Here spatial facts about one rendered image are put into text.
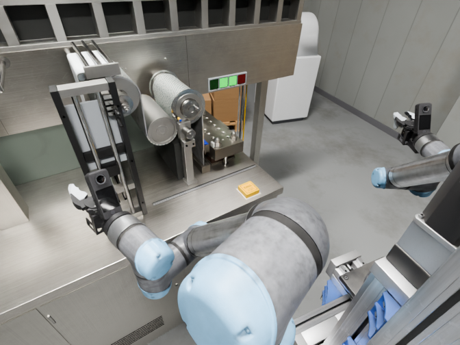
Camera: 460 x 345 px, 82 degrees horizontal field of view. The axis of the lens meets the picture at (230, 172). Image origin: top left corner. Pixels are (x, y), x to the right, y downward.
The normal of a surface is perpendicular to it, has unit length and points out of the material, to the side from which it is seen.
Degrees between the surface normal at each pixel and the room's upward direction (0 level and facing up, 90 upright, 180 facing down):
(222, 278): 8
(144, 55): 90
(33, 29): 90
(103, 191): 61
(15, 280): 0
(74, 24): 90
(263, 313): 43
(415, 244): 90
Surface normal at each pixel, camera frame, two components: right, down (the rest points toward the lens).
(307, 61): 0.30, 0.60
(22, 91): 0.53, 0.54
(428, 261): -0.92, 0.22
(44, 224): 0.03, -0.78
